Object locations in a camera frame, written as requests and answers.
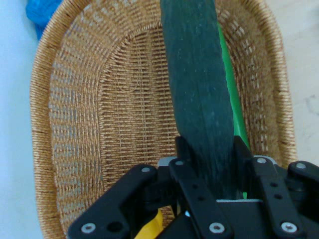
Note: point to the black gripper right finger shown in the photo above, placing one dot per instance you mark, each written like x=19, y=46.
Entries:
x=279, y=199

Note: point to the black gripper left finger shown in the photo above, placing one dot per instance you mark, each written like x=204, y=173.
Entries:
x=199, y=196

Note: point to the woven wicker basket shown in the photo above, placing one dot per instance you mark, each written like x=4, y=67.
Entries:
x=124, y=99

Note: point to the dark green cucumber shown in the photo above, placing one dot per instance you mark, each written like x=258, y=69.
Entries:
x=199, y=87

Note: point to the light green chili pepper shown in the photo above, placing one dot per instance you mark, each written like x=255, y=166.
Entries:
x=235, y=104

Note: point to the yellow bell pepper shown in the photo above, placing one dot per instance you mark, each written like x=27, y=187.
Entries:
x=149, y=227

